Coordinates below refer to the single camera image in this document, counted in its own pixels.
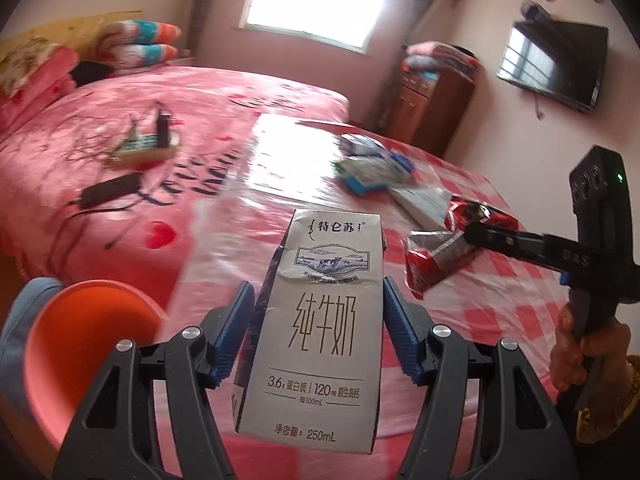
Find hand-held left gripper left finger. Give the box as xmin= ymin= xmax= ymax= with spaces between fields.
xmin=59 ymin=281 xmax=257 ymax=480

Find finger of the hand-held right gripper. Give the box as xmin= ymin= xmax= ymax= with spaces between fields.
xmin=462 ymin=221 xmax=548 ymax=263

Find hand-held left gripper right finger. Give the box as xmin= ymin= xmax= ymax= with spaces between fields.
xmin=382 ymin=276 xmax=583 ymax=480

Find red snack packet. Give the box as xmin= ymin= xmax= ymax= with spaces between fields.
xmin=402 ymin=197 xmax=518 ymax=297

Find grey and blue milk carton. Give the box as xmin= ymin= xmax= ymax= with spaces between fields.
xmin=234 ymin=208 xmax=388 ymax=457

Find white blue packet green ends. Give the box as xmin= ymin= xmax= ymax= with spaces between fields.
xmin=334 ymin=154 xmax=416 ymax=196

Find orange plastic bin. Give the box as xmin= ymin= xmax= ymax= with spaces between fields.
xmin=22 ymin=281 xmax=171 ymax=453

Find person's right forearm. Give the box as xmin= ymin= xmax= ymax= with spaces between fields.
xmin=555 ymin=385 xmax=640 ymax=443

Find person's right hand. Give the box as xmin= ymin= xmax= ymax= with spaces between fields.
xmin=550 ymin=305 xmax=633 ymax=401

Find brown wooden cabinet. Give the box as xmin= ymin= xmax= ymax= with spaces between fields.
xmin=387 ymin=60 xmax=476 ymax=158

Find black power adapter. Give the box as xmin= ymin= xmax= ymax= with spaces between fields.
xmin=80 ymin=172 xmax=143 ymax=209

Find stack of folded quilts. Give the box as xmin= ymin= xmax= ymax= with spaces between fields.
xmin=404 ymin=40 xmax=480 ymax=78

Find beige box with green print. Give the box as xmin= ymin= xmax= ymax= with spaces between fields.
xmin=110 ymin=132 xmax=181 ymax=168

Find black charger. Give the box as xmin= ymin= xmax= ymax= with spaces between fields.
xmin=152 ymin=102 xmax=173 ymax=148

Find small dark device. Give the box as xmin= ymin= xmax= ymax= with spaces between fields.
xmin=520 ymin=0 xmax=551 ymax=22

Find bed with pink printed sheet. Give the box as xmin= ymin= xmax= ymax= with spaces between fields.
xmin=0 ymin=62 xmax=351 ymax=311

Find grey patterned curtain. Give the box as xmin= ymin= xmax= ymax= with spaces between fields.
xmin=400 ymin=0 xmax=453 ymax=68
xmin=187 ymin=0 xmax=256 ymax=68

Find dark cloth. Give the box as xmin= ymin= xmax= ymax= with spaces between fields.
xmin=72 ymin=61 xmax=118 ymax=86

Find window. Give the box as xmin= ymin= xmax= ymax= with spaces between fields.
xmin=240 ymin=0 xmax=393 ymax=56

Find pink floral folded blanket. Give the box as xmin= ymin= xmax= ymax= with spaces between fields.
xmin=0 ymin=35 xmax=78 ymax=121

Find wooden headboard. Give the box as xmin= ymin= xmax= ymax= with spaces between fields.
xmin=0 ymin=10 xmax=143 ymax=51

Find wall-mounted television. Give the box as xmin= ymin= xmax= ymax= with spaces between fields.
xmin=496 ymin=19 xmax=609 ymax=113

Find black charging cable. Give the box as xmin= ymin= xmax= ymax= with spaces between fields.
xmin=67 ymin=105 xmax=166 ymax=211

